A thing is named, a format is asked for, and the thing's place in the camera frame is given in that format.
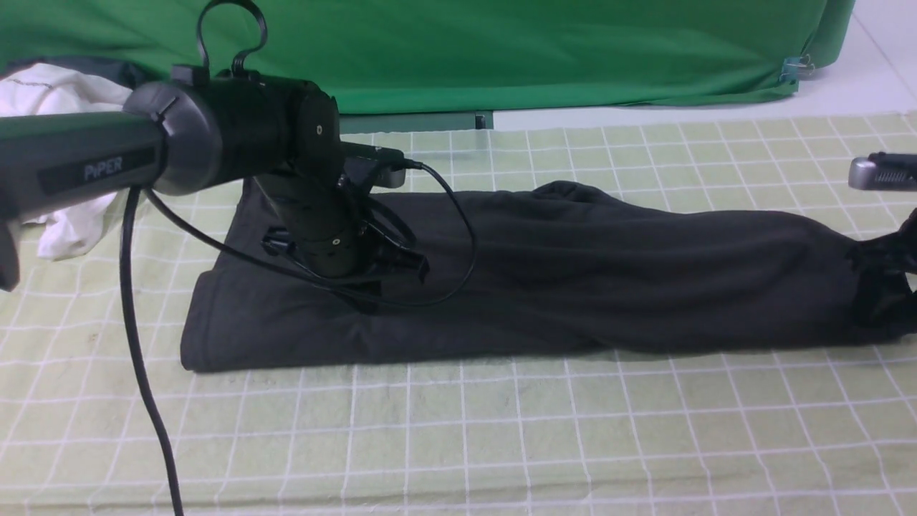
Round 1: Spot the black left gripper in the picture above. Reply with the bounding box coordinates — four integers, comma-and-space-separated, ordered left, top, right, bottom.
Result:
255, 172, 430, 284

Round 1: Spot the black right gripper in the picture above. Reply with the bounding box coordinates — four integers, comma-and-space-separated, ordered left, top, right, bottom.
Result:
845, 210, 916, 330

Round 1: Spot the dark gray long-sleeved shirt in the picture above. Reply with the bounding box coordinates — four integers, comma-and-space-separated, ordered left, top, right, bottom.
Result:
180, 181, 915, 373

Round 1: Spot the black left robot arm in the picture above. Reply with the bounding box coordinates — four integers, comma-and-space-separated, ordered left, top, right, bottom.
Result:
1, 66, 429, 291

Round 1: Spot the white crumpled shirt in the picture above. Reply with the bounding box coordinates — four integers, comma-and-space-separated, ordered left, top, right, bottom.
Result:
0, 63, 137, 260

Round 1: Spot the light green checkered tablecloth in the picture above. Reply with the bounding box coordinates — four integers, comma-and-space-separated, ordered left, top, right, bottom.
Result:
1, 113, 916, 515

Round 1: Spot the green backdrop cloth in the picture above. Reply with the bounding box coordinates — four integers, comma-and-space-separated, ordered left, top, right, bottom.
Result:
2, 1, 854, 115

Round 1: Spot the metal binder clip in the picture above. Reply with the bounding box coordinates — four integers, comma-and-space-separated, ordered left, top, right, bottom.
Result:
777, 54, 816, 84

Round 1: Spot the dark gray garment behind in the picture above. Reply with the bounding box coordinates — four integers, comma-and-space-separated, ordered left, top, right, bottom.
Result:
2, 55, 165, 90

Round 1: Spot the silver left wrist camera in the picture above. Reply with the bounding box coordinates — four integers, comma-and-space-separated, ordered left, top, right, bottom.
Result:
342, 143, 406, 193

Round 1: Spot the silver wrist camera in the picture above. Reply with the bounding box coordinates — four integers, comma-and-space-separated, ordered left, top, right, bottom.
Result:
848, 151, 916, 192
342, 143, 406, 193

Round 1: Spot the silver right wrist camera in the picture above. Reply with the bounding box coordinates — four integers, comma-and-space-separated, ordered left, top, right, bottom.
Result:
848, 151, 916, 192

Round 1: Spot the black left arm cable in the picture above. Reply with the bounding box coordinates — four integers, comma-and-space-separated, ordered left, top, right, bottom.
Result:
118, 0, 479, 516

